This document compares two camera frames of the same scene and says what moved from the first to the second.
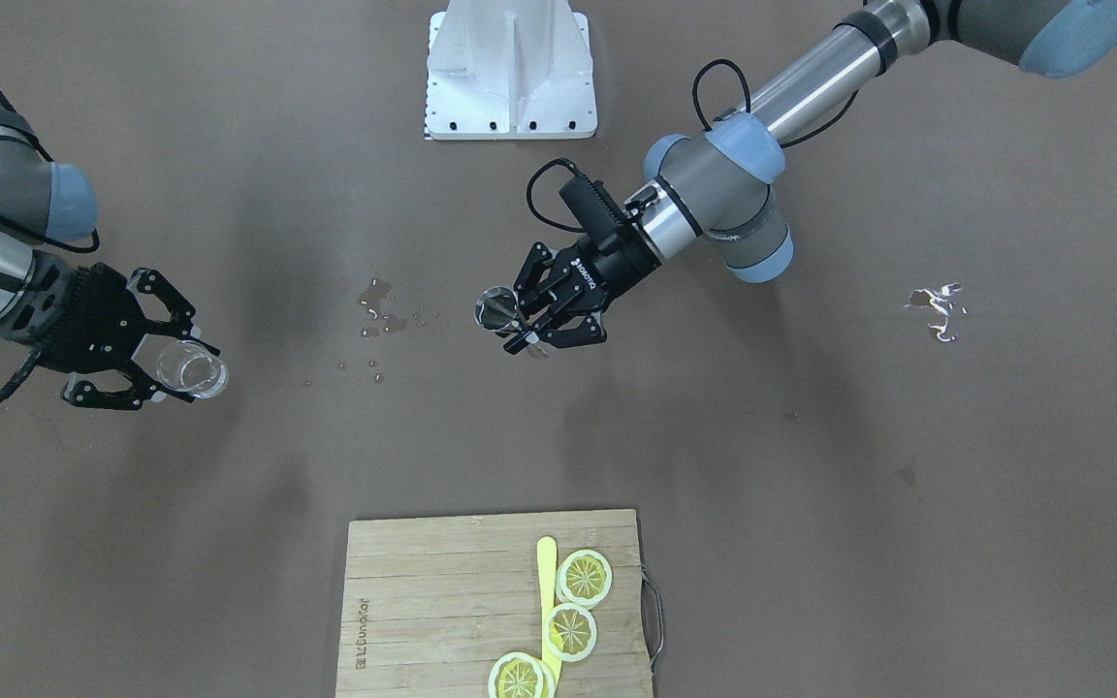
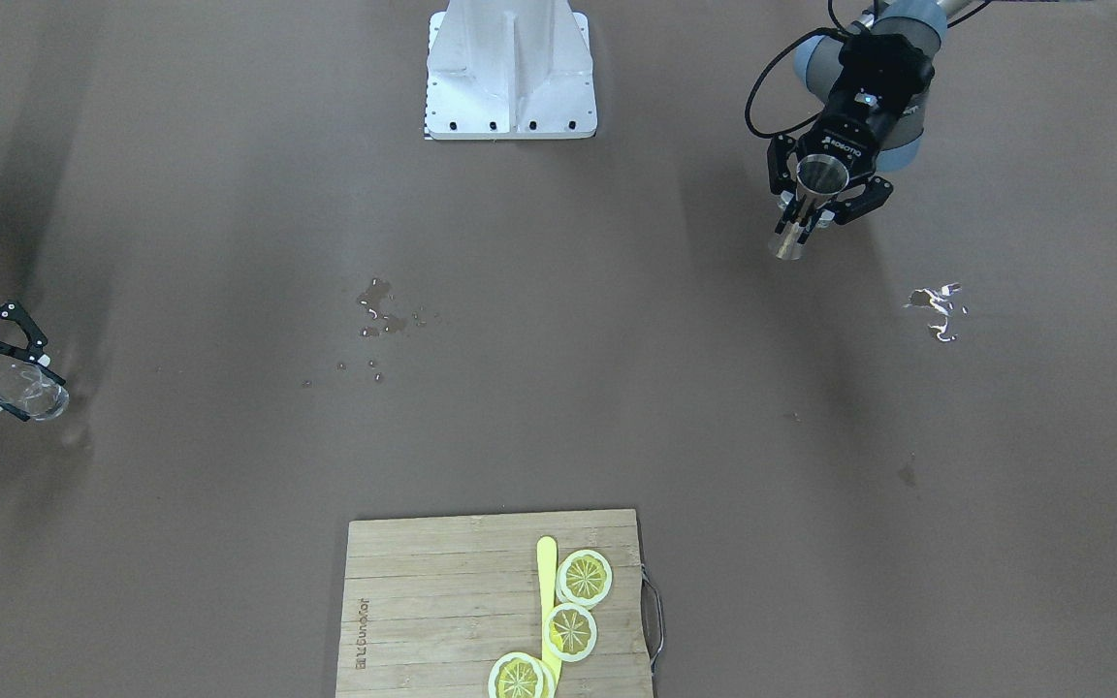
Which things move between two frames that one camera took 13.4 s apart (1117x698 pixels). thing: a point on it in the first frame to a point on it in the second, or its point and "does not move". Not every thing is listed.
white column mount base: [510, 70] does not move
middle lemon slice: [570, 632] does not move
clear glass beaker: [187, 365] to [25, 388]
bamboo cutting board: [430, 604] does not move
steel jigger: [495, 308] to [819, 178]
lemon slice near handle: [584, 578] does not move
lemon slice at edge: [521, 675] does not move
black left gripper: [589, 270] to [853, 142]
